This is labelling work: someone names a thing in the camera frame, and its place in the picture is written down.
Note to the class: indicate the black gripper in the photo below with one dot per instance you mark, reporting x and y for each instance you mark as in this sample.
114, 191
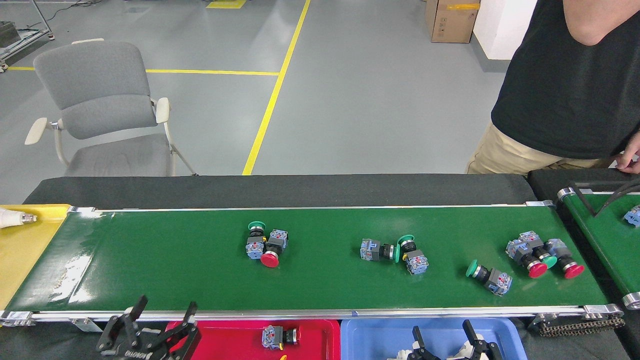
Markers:
145, 355

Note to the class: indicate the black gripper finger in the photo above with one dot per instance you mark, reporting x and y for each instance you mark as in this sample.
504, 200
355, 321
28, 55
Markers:
472, 340
417, 345

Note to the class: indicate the black collar push button switch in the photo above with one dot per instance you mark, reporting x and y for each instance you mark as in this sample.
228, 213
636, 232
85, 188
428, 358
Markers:
272, 337

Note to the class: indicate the person's right forearm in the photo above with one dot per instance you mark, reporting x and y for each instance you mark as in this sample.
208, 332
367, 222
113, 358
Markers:
590, 20

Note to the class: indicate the blue plastic tray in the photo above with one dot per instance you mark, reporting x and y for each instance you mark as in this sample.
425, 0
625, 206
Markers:
375, 335

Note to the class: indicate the red plastic tray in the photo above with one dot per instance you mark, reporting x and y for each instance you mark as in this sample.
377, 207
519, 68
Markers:
225, 340

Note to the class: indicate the yellow plastic tray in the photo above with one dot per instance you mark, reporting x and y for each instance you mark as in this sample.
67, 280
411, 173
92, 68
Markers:
25, 260

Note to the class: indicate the green feeder conveyor belt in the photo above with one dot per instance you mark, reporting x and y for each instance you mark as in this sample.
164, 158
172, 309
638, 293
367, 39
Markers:
605, 240

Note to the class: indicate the white light bulb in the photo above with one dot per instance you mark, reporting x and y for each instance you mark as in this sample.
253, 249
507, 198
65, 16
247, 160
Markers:
10, 217

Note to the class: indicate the grey fabric armchair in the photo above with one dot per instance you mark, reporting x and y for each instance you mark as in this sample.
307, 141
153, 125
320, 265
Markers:
100, 95

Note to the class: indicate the person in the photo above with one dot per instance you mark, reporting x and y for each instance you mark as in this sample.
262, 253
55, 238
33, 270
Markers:
565, 100

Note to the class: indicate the metal rack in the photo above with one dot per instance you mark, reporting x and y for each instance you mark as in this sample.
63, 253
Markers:
25, 42

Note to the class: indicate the brown cardboard box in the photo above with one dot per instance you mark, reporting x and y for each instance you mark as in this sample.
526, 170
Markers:
452, 22

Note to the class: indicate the black equipment box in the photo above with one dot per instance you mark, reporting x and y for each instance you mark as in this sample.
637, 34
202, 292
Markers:
10, 34

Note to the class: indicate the blue grey switch block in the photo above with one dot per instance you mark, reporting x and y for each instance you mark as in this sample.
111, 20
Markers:
633, 216

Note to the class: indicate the black guide frame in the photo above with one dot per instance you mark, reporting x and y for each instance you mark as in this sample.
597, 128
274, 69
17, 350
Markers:
625, 192

